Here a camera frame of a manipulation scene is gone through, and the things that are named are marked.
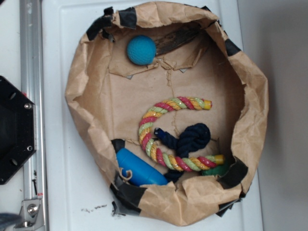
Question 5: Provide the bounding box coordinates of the blue textured ball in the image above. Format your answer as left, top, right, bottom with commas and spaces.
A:
127, 35, 156, 65

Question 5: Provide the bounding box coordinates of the brown paper bag bin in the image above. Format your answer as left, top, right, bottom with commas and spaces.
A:
65, 1, 269, 226

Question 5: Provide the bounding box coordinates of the blue plastic cylinder toy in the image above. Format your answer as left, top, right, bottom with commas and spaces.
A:
116, 148, 168, 186

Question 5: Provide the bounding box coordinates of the dark wooden bark piece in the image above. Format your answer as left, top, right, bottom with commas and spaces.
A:
154, 26, 200, 56

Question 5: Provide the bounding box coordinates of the white plastic tray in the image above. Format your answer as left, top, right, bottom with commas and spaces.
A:
42, 0, 263, 231

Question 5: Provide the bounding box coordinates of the multicolour twisted rope toy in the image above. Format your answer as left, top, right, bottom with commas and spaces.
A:
138, 96, 225, 173

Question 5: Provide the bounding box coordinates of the navy knotted rope toy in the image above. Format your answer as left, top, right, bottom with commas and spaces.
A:
154, 123, 211, 183

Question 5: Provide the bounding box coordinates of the green ring toy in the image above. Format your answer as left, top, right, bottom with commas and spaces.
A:
202, 161, 230, 176

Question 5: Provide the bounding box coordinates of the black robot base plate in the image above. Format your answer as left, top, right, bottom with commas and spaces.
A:
0, 76, 36, 185

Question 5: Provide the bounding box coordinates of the aluminium extrusion rail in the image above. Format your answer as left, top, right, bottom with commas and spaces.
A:
20, 0, 50, 231

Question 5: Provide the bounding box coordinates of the metal corner bracket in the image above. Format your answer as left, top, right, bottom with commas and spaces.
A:
13, 199, 44, 231

